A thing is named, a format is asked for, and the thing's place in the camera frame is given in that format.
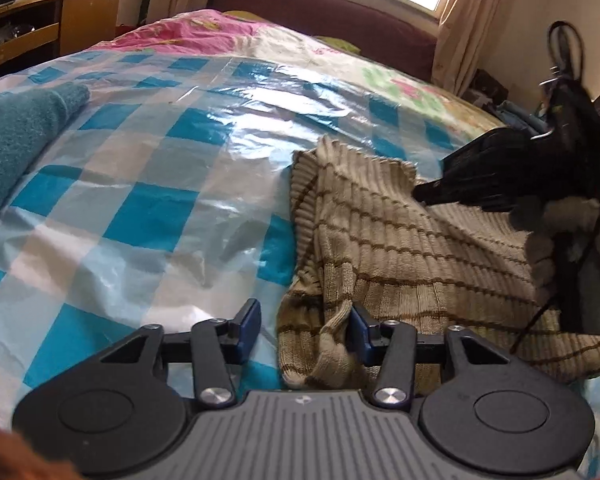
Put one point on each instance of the yellow green pillow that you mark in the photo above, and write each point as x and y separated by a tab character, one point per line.
337	44

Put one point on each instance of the beige brown striped ribbed sweater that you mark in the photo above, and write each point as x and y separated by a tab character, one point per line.
380	250

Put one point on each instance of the person's right hand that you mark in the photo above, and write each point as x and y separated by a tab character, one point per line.
545	240

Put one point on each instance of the teal towel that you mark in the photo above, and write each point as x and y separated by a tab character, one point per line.
15	140

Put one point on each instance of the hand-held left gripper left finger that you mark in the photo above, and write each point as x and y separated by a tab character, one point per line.
250	330

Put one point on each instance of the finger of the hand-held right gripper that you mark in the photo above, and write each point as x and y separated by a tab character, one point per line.
485	152
460	192

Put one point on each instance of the person's left forearm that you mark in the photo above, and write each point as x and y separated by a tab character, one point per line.
15	452

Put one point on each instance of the wooden desk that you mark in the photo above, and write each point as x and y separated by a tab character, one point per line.
75	15

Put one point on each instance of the maroon bed headboard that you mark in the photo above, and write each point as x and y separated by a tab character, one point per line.
330	10

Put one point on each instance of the pile of folded blue clothes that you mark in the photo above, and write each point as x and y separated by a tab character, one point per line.
510	107

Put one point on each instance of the pink floral bed sheet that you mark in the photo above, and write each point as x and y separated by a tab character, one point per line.
305	55

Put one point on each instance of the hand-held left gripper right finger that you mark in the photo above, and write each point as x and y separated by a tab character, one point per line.
361	335

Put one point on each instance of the blue white checkered plastic sheet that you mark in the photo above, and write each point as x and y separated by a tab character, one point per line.
130	185

